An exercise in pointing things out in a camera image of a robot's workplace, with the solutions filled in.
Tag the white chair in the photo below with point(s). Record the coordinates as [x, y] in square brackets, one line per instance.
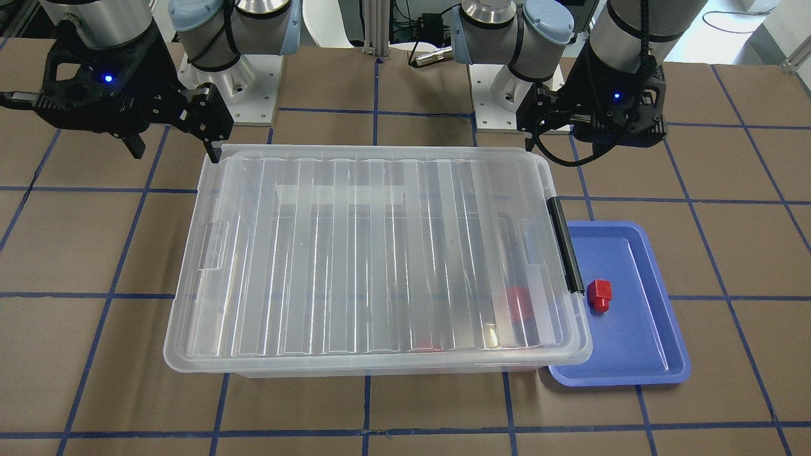
[325, 25]

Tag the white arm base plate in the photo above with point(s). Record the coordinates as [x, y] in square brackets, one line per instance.
[496, 95]
[250, 88]

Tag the red block inside box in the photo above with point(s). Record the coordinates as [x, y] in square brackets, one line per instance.
[520, 304]

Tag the red block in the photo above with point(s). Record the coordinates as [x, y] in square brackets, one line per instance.
[599, 295]
[520, 304]

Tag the blue plastic tray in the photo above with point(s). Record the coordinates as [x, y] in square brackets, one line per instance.
[638, 341]

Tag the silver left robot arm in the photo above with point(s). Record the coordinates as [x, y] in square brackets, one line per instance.
[531, 38]

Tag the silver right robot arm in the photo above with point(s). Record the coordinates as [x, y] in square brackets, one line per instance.
[214, 34]

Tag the clear plastic box lid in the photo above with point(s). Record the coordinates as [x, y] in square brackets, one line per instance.
[371, 260]

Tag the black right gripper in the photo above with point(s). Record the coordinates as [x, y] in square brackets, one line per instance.
[159, 79]

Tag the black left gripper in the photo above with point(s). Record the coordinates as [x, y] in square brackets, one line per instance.
[581, 88]

